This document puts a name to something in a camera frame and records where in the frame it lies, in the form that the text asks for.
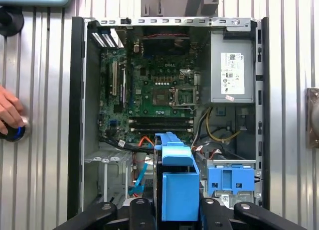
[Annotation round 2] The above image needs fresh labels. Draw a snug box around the person hand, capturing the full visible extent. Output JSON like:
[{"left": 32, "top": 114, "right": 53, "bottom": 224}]
[{"left": 0, "top": 84, "right": 27, "bottom": 136}]

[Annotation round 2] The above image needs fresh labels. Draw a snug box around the orange wire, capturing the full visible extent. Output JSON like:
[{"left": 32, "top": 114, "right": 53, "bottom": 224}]
[{"left": 138, "top": 135, "right": 155, "bottom": 151}]

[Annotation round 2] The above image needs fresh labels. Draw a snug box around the grey metal disk bay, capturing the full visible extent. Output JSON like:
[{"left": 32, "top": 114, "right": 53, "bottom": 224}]
[{"left": 84, "top": 150, "right": 155, "bottom": 208}]

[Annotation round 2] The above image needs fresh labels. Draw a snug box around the white expansion slot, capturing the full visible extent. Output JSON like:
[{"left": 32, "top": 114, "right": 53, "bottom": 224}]
[{"left": 111, "top": 61, "right": 118, "bottom": 96}]

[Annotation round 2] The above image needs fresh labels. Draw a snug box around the grey power supply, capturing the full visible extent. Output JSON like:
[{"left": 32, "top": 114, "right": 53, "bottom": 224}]
[{"left": 209, "top": 28, "right": 256, "bottom": 104}]

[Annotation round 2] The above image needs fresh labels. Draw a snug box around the black open PC case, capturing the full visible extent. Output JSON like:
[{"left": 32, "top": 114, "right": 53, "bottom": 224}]
[{"left": 67, "top": 15, "right": 270, "bottom": 220}]

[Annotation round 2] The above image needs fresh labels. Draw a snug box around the hard disk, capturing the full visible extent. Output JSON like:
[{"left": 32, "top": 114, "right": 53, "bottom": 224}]
[{"left": 153, "top": 131, "right": 207, "bottom": 230}]

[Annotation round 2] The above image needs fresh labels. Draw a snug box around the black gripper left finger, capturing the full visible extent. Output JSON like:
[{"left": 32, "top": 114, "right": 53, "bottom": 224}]
[{"left": 56, "top": 198, "right": 157, "bottom": 230}]

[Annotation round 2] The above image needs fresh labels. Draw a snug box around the green motherboard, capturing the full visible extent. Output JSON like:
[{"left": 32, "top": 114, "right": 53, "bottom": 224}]
[{"left": 98, "top": 48, "right": 200, "bottom": 143}]

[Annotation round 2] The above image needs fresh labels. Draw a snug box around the blue plastic cage latch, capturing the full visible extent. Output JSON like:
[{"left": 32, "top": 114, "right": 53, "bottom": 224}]
[{"left": 208, "top": 165, "right": 255, "bottom": 197}]

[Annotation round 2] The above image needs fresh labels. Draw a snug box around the round black tool blue ring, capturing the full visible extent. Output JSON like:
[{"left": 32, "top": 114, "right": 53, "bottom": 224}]
[{"left": 0, "top": 116, "right": 32, "bottom": 142}]

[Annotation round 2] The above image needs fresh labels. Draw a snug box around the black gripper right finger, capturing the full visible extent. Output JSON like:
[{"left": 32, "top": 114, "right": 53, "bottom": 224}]
[{"left": 199, "top": 197, "right": 308, "bottom": 230}]

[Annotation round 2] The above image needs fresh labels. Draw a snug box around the CPU socket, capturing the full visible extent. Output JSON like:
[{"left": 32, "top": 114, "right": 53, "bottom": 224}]
[{"left": 152, "top": 87, "right": 173, "bottom": 107}]

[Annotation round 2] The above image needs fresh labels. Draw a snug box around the yellow wire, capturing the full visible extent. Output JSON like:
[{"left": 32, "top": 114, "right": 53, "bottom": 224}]
[{"left": 205, "top": 107, "right": 242, "bottom": 143}]

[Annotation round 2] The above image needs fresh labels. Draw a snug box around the blue wire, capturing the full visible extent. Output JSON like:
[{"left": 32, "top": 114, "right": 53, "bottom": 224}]
[{"left": 128, "top": 160, "right": 150, "bottom": 198}]

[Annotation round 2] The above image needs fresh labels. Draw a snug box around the metal socket cover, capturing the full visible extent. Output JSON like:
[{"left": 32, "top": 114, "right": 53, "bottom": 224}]
[{"left": 173, "top": 87, "right": 199, "bottom": 109}]

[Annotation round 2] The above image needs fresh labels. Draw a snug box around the black sleeved cable bundle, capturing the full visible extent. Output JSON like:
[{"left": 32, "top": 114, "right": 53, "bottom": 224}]
[{"left": 99, "top": 135, "right": 157, "bottom": 155}]

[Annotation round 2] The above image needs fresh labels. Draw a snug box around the black round knob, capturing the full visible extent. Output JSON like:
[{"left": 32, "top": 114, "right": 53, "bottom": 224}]
[{"left": 0, "top": 5, "right": 25, "bottom": 36}]

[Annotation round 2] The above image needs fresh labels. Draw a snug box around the locking lever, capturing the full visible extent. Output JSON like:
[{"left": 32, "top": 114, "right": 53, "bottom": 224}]
[{"left": 173, "top": 105, "right": 197, "bottom": 114}]

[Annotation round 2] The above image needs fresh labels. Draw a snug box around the black RAM slot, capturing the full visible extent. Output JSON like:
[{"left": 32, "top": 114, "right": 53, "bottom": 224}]
[
  {"left": 129, "top": 124, "right": 194, "bottom": 133},
  {"left": 129, "top": 116, "right": 194, "bottom": 124}
]

